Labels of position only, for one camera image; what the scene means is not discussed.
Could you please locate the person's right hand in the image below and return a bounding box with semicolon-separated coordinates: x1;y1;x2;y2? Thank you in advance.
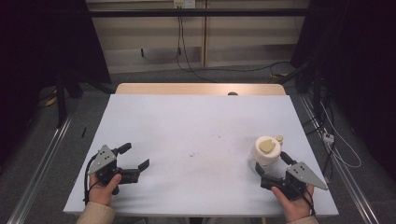
270;184;316;224

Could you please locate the white power strip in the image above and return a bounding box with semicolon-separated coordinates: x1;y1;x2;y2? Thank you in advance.
321;132;335;146

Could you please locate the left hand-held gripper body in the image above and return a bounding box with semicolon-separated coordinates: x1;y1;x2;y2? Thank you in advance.
87;144;141;196

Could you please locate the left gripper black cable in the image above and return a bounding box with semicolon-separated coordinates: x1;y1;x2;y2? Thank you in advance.
82;153;99;206

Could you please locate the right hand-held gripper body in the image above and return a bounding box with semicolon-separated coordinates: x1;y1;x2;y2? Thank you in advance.
260;161;329;201

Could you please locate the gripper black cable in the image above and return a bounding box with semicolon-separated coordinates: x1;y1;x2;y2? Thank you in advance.
82;153;99;206
298;189;317;217

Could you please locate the black metal stand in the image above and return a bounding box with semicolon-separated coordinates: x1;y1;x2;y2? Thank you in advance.
54;72;84;129

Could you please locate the white cable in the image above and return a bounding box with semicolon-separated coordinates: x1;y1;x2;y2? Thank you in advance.
319;102;363;170

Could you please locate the bundle of black cables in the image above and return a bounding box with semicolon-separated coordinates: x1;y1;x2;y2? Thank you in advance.
301;91;336;175

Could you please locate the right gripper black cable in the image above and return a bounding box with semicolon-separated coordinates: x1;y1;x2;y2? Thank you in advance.
298;189;317;217

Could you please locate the wooden table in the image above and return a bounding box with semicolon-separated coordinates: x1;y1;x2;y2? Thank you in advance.
115;82;287;96

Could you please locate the person's left hand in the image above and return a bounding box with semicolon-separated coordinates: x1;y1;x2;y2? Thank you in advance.
88;173;123;207

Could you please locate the black hanging cable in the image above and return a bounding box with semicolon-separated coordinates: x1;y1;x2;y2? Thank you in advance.
175;15;219;84

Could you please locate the white wall socket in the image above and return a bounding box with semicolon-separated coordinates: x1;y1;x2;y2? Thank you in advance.
173;0;196;9

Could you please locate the aluminium floor rail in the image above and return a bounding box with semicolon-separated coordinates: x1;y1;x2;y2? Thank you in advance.
298;94;380;224
7;114;75;224

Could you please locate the black horizontal bar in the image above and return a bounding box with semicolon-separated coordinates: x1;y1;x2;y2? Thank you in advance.
88;8;309;18

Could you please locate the black curtain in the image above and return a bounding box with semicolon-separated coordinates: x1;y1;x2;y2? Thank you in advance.
290;0;396;180
0;0;112;164

